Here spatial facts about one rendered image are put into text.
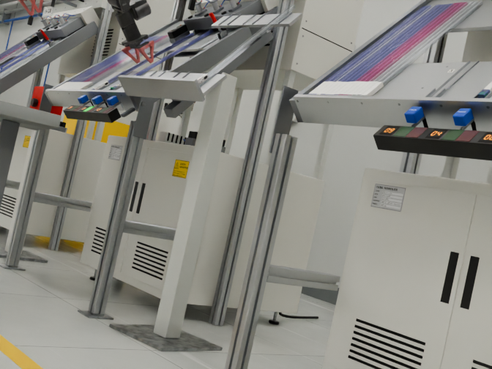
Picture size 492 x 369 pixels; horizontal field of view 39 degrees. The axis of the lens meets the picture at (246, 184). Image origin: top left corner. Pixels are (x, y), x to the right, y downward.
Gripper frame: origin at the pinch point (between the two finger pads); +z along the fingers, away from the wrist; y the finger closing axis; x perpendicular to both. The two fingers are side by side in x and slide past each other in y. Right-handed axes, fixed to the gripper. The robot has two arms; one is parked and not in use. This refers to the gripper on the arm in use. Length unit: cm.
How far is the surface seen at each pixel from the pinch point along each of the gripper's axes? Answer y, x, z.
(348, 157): 49, -126, 125
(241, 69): -1.2, -39.9, 23.8
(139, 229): -35, 47, 39
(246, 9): -27.2, -32.9, -4.0
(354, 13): -31, -82, 19
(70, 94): 14.6, 26.5, 0.4
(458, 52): -11, -170, 79
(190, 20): 1.6, -27.3, -4.0
